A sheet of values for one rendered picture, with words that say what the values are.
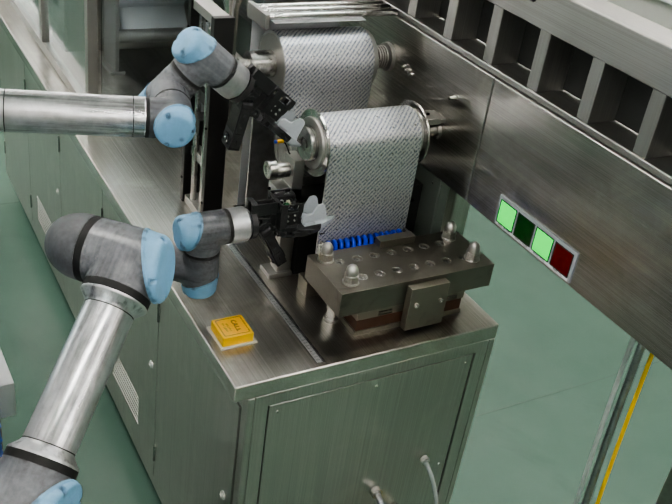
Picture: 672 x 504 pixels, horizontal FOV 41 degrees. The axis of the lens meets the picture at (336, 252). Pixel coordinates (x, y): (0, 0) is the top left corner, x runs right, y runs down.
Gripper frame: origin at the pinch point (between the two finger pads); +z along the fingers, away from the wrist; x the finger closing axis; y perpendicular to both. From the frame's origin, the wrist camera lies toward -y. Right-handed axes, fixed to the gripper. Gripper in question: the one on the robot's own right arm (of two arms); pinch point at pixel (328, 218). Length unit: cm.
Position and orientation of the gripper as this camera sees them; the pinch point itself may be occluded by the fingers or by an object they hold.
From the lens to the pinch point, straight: 201.8
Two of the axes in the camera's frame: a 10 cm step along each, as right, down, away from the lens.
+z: 8.7, -1.5, 4.6
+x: -4.7, -5.1, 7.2
